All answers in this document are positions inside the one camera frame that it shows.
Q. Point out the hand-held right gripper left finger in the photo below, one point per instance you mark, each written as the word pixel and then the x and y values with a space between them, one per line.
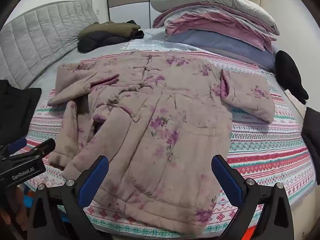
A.
pixel 95 177

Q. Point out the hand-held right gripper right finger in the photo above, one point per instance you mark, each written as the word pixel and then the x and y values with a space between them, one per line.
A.
pixel 226 177

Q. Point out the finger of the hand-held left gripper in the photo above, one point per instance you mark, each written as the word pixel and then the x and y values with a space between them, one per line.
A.
pixel 40 148
pixel 17 143

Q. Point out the floral padded coat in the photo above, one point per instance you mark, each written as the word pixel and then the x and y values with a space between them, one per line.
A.
pixel 155 135

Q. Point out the person's left hand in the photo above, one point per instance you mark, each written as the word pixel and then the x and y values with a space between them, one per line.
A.
pixel 10 205

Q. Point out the striped patterned blanket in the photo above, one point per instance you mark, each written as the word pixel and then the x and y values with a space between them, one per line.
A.
pixel 262 155

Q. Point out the dark hanging cloth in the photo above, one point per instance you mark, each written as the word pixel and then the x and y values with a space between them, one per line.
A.
pixel 312 137

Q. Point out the grey quilted headboard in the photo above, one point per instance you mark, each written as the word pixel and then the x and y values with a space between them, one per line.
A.
pixel 37 30

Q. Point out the black cloth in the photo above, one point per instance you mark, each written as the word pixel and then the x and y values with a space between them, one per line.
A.
pixel 290 75

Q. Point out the black puffer jacket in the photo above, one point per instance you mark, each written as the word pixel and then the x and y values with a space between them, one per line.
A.
pixel 100 42

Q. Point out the blue folded blanket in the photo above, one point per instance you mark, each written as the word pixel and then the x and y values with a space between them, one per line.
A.
pixel 225 45

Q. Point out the olive green jacket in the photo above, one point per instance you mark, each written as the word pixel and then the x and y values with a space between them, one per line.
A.
pixel 107 28

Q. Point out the checked fringed towel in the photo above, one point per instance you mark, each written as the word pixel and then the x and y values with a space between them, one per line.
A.
pixel 160 43

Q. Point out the pink folded quilt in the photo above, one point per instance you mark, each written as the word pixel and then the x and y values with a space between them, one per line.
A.
pixel 220 27

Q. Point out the white wardrobe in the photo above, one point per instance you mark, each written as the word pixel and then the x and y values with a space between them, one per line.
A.
pixel 130 2

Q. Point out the stack of folded blankets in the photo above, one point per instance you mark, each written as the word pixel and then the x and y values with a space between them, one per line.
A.
pixel 212 5

